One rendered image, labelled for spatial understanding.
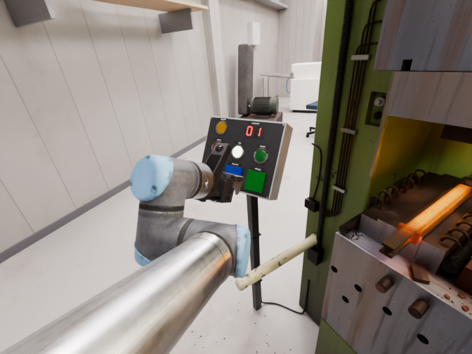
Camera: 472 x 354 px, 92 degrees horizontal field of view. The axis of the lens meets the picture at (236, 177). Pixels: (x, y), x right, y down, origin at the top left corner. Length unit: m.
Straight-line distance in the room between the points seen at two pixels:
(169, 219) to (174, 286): 0.22
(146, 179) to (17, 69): 2.34
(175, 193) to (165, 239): 0.09
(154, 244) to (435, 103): 0.61
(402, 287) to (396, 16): 0.62
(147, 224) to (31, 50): 2.45
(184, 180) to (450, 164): 0.98
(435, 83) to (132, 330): 0.62
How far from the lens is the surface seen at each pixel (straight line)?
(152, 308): 0.24
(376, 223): 0.77
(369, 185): 0.91
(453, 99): 0.61
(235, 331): 1.61
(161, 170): 0.44
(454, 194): 0.94
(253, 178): 0.84
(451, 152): 1.15
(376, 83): 0.83
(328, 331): 1.15
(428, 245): 0.73
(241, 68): 5.07
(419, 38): 0.63
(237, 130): 0.91
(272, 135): 0.84
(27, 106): 2.72
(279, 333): 1.61
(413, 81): 0.63
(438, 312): 0.76
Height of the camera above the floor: 1.42
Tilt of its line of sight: 28 degrees down
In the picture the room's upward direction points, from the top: 5 degrees counter-clockwise
